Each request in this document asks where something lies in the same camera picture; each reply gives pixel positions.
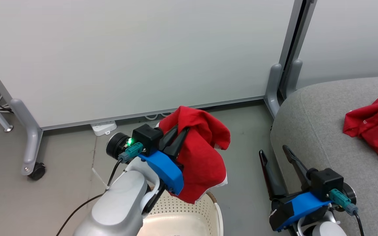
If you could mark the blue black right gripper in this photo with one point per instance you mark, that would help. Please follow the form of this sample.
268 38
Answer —
294 209

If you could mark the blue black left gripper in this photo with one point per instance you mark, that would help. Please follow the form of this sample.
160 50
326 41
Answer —
162 172

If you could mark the red garment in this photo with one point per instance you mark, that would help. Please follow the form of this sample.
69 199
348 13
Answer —
374 124
202 157

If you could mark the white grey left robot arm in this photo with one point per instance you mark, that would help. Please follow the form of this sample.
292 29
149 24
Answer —
120 203

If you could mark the grey fabric sofa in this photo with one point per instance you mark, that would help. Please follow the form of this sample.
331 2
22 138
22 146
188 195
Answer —
320 131

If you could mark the white power strip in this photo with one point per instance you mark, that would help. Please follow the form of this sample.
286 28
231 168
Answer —
103 127

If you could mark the cream perforated laundry basket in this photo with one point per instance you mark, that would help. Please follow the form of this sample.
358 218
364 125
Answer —
182 219

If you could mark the large white partition panel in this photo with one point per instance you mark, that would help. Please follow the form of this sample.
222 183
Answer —
130 55

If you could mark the black caster wheel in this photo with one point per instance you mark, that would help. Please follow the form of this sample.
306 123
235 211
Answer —
37 171

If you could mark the grey partition foot with caster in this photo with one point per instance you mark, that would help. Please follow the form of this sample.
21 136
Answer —
31 144

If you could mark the narrow white partition panel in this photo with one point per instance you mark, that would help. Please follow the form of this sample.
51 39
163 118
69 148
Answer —
349 36

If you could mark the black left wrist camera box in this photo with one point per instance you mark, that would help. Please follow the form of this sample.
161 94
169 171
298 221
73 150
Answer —
148 137

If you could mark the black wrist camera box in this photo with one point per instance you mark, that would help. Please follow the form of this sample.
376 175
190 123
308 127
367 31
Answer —
148 137
326 183

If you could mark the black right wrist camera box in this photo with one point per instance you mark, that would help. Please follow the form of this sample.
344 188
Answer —
326 183

